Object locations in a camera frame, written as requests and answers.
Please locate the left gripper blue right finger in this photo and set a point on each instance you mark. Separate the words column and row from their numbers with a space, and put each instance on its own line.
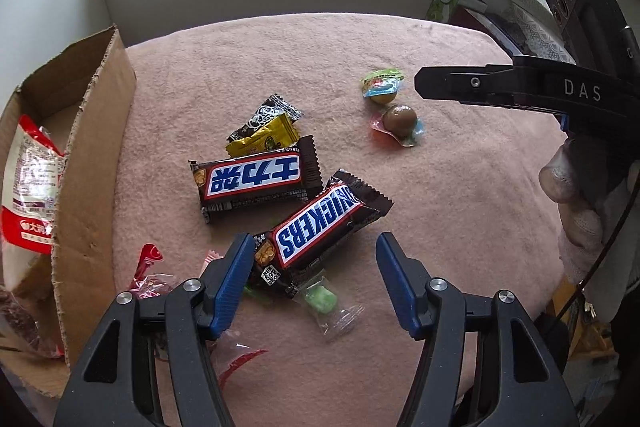
column 393, row 265

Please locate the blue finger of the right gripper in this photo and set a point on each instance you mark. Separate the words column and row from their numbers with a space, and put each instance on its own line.
column 475, row 85

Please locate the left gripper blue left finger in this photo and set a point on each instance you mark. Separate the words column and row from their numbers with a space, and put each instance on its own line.
column 228, row 277

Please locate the Snickers bar English label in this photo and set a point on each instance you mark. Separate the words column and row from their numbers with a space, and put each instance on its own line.
column 295, row 248

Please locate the green candy clear wrapper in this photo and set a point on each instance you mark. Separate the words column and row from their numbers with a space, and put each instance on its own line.
column 334, row 312

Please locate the brown jelly cup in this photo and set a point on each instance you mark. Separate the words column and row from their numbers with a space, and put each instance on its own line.
column 400, row 122

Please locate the yellow jelly cup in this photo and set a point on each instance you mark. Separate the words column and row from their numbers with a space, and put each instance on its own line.
column 381, row 86

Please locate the red clear prune packet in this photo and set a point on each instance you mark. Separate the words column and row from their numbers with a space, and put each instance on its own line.
column 150, row 278

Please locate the gloved right hand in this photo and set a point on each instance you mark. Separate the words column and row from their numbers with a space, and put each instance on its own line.
column 599, row 242

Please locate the pink candy wrapper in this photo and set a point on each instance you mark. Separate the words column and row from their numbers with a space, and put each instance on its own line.
column 209, row 258

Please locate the Snickers bar Chinese label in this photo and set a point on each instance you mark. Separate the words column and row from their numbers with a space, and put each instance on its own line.
column 227, row 185

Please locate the yellow candy wrapper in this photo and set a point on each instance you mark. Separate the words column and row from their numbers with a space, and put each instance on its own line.
column 278, row 133

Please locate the black white candy wrapper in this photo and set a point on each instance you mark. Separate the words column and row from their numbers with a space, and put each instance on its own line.
column 271, row 108

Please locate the red white snack bag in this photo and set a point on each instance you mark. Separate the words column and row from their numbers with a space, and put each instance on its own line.
column 31, row 180

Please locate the brown cardboard box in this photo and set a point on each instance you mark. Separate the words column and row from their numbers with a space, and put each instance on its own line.
column 82, row 97

